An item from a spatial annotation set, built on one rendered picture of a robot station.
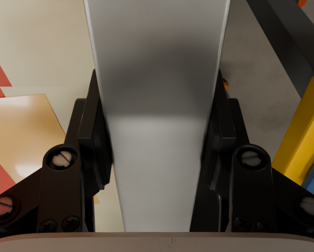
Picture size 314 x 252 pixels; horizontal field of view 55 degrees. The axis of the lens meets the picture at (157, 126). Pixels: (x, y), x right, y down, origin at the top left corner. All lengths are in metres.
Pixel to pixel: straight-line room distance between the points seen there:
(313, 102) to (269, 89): 1.32
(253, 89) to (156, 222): 1.41
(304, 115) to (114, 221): 0.18
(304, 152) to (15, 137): 0.23
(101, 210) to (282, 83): 1.41
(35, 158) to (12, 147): 0.01
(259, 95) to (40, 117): 1.47
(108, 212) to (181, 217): 0.09
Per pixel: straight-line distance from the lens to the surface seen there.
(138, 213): 0.16
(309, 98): 0.27
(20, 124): 0.17
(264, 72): 1.51
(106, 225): 0.26
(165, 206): 0.16
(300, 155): 0.30
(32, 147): 0.19
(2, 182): 0.23
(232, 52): 1.39
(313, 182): 0.31
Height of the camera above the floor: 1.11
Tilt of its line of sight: 43 degrees down
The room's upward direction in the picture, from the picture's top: 176 degrees clockwise
